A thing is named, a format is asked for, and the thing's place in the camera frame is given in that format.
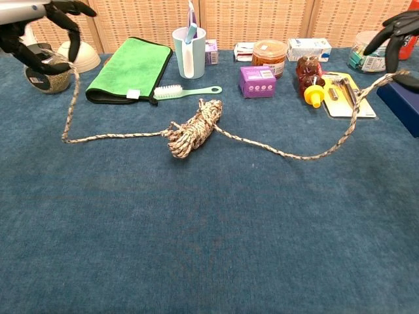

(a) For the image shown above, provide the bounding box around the small purple white carton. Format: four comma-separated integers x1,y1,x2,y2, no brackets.
205,39,219,65

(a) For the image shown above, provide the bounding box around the tea bottle with yellow cap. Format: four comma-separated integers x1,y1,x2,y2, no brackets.
20,24,39,46

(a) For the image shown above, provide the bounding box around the blue carpet table cover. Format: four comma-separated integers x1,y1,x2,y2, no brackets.
0,47,419,314

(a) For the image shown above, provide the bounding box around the bamboo folding screen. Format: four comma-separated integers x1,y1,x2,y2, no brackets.
0,0,419,56

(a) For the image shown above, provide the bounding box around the dark blue rectangular box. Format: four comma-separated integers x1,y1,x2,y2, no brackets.
376,81,419,138

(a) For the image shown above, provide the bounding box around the brown jar with orange lid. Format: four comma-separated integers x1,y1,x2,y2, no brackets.
251,39,288,79

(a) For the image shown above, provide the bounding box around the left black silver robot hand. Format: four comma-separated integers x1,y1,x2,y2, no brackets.
0,0,98,75

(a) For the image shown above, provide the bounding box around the white purple toothpaste tube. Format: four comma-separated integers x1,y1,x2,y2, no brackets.
187,0,196,30

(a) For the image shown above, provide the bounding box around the speckled braided rope bundle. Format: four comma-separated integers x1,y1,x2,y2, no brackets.
61,48,412,161

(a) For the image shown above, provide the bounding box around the razor in yellow blister pack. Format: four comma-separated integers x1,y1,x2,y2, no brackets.
321,71,377,118

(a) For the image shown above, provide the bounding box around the glass jar with black lid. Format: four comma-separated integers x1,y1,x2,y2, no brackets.
20,43,72,95

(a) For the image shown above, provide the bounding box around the honey bottle with yellow nozzle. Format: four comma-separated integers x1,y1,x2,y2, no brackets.
295,55,327,109

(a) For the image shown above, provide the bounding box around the green microfibre towel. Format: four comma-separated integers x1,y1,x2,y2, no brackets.
85,37,173,105

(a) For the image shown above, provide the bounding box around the white blue carton box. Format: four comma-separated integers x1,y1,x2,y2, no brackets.
286,37,333,63

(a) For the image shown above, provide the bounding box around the clear tub of binder clips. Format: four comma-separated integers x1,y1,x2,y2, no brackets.
347,31,401,74

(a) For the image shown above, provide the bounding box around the purple cardboard box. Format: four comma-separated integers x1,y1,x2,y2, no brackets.
238,65,278,99

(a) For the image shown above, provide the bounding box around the mint green scrubbing brush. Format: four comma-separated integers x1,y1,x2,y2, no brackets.
153,84,223,101

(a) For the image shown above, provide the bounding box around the light blue plastic cup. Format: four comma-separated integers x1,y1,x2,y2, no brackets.
172,26,207,80

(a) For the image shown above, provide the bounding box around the white tissue packet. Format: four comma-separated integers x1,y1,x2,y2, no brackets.
233,41,256,63

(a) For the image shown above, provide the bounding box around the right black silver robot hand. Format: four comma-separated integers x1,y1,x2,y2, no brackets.
363,9,419,86

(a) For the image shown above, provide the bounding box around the blue toothbrush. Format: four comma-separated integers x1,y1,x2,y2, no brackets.
185,22,198,45

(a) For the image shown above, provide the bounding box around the cream upturned bowl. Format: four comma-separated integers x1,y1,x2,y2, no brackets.
56,39,101,75

